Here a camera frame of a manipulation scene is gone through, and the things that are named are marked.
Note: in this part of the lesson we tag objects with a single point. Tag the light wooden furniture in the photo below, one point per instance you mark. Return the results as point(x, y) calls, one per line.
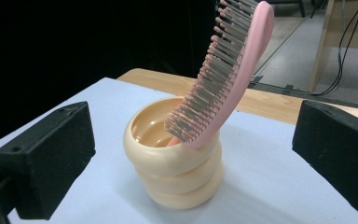
point(351, 31)

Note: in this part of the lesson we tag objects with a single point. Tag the white table sheet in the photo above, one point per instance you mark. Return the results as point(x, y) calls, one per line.
point(261, 186)

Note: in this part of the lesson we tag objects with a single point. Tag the cream ribbed cup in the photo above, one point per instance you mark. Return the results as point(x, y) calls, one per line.
point(174, 174)

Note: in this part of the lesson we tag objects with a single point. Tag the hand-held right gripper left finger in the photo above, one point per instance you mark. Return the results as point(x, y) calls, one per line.
point(48, 161)

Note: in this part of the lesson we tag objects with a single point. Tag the pink hairbrush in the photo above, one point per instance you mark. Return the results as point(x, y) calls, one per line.
point(230, 77)

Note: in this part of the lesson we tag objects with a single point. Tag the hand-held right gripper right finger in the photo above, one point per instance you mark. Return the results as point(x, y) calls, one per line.
point(335, 155)

